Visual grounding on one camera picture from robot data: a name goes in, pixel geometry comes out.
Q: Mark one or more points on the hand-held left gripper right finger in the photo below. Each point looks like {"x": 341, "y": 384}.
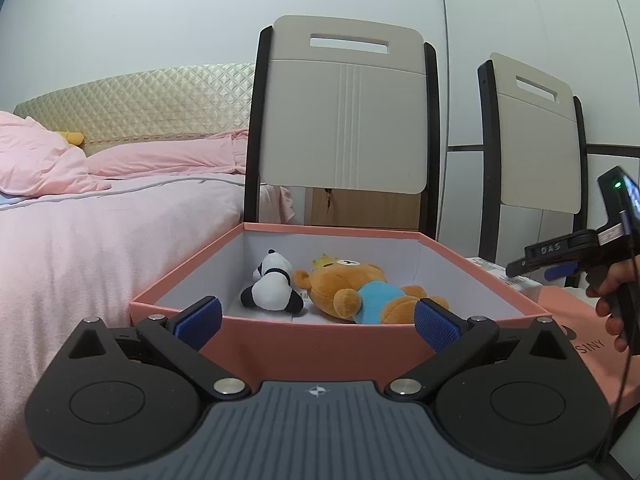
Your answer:
{"x": 437, "y": 329}

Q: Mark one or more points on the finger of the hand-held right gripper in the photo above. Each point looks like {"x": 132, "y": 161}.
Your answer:
{"x": 559, "y": 272}

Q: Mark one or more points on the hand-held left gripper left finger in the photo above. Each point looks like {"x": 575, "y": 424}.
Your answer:
{"x": 199, "y": 324}

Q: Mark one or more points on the person's right hand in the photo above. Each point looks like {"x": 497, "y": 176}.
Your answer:
{"x": 612, "y": 280}

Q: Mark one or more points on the pink box lid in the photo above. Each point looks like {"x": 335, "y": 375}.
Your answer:
{"x": 565, "y": 312}

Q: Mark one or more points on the white cardboard box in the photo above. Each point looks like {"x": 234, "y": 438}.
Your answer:
{"x": 515, "y": 280}

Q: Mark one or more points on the panda plush toy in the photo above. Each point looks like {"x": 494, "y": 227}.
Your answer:
{"x": 272, "y": 294}

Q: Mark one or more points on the brown bear plush toy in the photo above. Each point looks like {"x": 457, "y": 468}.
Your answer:
{"x": 340, "y": 282}

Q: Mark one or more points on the beige black-framed chair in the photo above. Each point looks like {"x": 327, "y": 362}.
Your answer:
{"x": 345, "y": 125}
{"x": 535, "y": 160}

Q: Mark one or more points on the bed with pink sheet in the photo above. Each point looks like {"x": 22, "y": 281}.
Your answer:
{"x": 100, "y": 260}

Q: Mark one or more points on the pink cardboard box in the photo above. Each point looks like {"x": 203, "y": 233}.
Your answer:
{"x": 320, "y": 355}

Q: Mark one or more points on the wooden cabinet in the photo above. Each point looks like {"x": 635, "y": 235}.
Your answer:
{"x": 370, "y": 210}

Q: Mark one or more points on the pink pillow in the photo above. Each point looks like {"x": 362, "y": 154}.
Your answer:
{"x": 170, "y": 157}

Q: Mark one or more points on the cabinet key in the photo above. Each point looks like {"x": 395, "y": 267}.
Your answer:
{"x": 328, "y": 197}

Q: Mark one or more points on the yellow plush toy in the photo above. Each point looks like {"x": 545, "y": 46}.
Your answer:
{"x": 72, "y": 137}

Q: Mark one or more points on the beige quilted headboard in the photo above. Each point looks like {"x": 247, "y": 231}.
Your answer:
{"x": 150, "y": 100}

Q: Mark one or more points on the pink duvet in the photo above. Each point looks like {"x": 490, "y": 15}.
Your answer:
{"x": 35, "y": 160}

